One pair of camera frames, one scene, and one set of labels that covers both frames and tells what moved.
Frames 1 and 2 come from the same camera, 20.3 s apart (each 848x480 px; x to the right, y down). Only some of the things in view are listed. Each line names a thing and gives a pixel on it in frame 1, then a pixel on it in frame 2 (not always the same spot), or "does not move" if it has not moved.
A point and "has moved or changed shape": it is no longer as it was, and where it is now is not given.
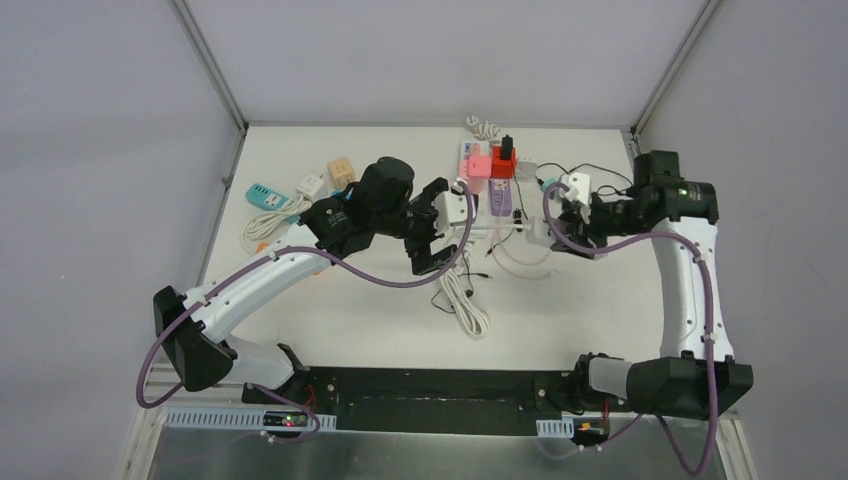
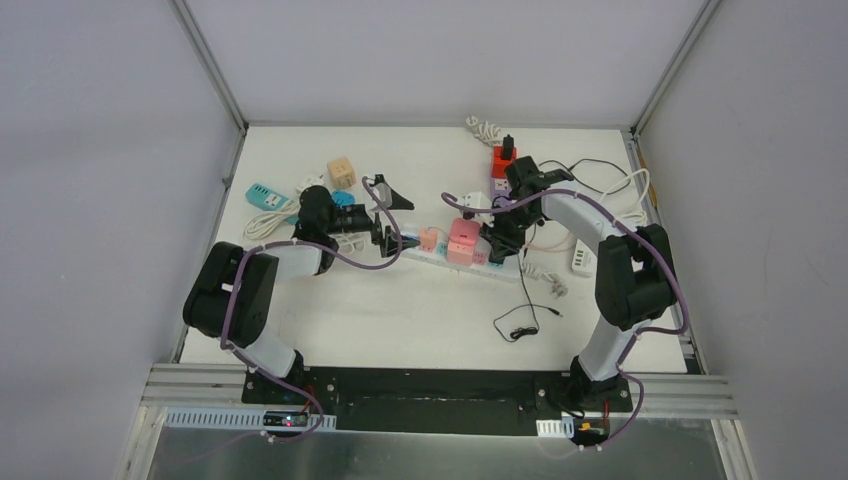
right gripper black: [579, 228] -> [499, 251]
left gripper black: [419, 225] -> [381, 216]
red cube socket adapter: [502, 168] does not move
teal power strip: [269, 199] does not move
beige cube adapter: [341, 173] does not move
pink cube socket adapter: [479, 166] has moved or changed shape
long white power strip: [475, 165] -> [511, 271]
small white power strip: [538, 228] -> [583, 261]
